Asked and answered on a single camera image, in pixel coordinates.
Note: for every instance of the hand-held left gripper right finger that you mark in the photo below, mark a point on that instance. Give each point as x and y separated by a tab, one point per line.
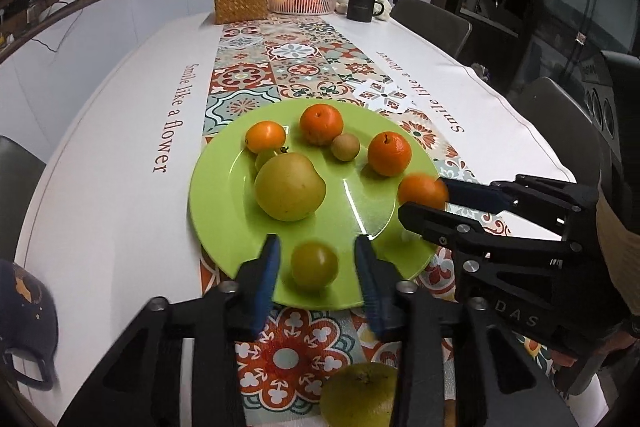
372	292

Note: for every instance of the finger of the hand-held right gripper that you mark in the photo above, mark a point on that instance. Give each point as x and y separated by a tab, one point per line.
430	222
470	194

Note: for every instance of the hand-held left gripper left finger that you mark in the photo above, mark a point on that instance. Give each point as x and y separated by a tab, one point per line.
267	277

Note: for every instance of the small orange mandarin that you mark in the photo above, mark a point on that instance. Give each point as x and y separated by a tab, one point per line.
420	191

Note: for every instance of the orange mandarin with stem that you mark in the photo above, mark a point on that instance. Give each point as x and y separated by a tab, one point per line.
389	154

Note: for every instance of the green plate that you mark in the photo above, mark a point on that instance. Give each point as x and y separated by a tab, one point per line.
350	212

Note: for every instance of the large yellow-green pear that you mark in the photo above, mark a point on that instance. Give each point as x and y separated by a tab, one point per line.
290	187
357	394

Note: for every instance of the pale orange mandarin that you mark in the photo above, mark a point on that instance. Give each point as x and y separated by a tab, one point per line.
265	137

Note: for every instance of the person's right forearm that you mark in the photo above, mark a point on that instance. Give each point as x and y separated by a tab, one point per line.
620	247

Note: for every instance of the person's right hand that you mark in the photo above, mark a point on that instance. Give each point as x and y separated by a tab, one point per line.
627	332

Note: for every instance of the grey chair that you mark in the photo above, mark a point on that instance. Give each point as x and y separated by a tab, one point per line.
432	24
17	192
555	127

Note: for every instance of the black mug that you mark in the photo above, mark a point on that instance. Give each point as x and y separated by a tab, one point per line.
361	7

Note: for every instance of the patterned table runner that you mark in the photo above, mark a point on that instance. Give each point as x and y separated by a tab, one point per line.
295	52

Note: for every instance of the dark blue mug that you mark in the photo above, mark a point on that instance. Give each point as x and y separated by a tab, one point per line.
25	322

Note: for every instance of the woven wicker box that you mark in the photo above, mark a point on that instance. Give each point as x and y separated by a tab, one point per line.
241	4

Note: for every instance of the white counter cabinets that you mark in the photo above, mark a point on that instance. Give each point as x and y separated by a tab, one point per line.
100	22

